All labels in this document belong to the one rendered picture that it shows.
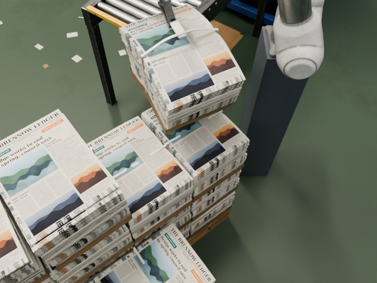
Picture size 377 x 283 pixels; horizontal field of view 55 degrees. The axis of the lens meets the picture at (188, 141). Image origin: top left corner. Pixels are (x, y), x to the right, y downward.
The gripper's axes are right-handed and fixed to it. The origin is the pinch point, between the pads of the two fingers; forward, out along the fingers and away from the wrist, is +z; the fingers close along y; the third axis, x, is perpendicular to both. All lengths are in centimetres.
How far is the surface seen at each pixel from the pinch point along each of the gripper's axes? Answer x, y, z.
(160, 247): 32, 66, 47
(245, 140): -15, 46, 29
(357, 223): -81, 126, 75
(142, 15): -11, 56, -63
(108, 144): 34, 46, 5
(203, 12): -41, 56, -51
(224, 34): -95, 140, -100
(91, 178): 44, 20, 29
